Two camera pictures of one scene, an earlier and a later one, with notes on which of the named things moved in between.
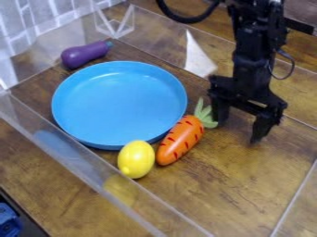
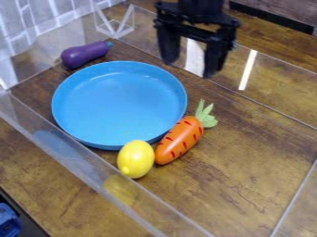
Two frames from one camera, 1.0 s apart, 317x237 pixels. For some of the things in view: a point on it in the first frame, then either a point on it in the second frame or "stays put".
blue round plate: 115,102 stays put
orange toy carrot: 184,134 stays put
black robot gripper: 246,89 -> 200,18
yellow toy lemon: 135,159 stays put
